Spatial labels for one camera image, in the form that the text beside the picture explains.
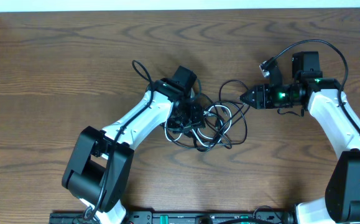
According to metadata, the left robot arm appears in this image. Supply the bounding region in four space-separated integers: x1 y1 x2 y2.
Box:
62 66 205 223

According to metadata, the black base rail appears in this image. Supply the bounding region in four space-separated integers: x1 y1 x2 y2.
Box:
48 210 295 224

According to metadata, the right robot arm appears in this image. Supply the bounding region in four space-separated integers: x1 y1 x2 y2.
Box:
240 52 360 223

